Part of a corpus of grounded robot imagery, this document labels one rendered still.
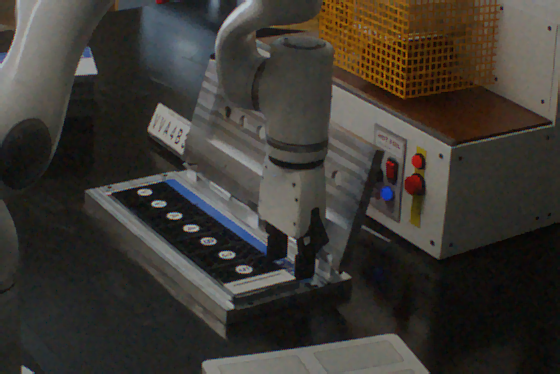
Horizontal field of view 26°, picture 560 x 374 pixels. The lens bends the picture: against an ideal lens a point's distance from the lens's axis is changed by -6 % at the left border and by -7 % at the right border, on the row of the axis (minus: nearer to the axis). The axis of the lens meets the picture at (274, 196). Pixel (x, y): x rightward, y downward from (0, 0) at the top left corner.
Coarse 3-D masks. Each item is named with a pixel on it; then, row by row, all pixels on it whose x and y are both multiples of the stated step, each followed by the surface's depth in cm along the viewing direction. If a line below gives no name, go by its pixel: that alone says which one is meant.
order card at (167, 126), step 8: (160, 104) 227; (160, 112) 226; (168, 112) 224; (152, 120) 228; (160, 120) 226; (168, 120) 224; (176, 120) 222; (184, 120) 220; (152, 128) 227; (160, 128) 225; (168, 128) 223; (176, 128) 221; (184, 128) 219; (160, 136) 224; (168, 136) 223; (176, 136) 221; (184, 136) 219; (168, 144) 222; (176, 144) 220; (184, 144) 218
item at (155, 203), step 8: (176, 192) 199; (144, 200) 195; (152, 200) 196; (160, 200) 196; (168, 200) 196; (176, 200) 196; (184, 200) 196; (128, 208) 193; (136, 208) 193; (144, 208) 193; (152, 208) 193; (160, 208) 193; (168, 208) 193
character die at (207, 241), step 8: (216, 232) 187; (224, 232) 187; (232, 232) 187; (176, 240) 183; (184, 240) 184; (192, 240) 185; (200, 240) 184; (208, 240) 184; (216, 240) 184; (224, 240) 185; (232, 240) 185; (240, 240) 185; (184, 248) 181; (192, 248) 182; (200, 248) 182; (208, 248) 182; (216, 248) 182
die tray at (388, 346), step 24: (384, 336) 165; (216, 360) 158; (240, 360) 158; (264, 360) 158; (288, 360) 158; (312, 360) 159; (336, 360) 159; (360, 360) 159; (384, 360) 159; (408, 360) 159
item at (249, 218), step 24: (192, 168) 207; (96, 192) 200; (216, 192) 202; (120, 216) 192; (240, 216) 195; (144, 240) 185; (264, 240) 187; (168, 264) 179; (192, 288) 174; (312, 288) 175; (336, 288) 177; (216, 312) 170; (240, 312) 169; (264, 312) 171
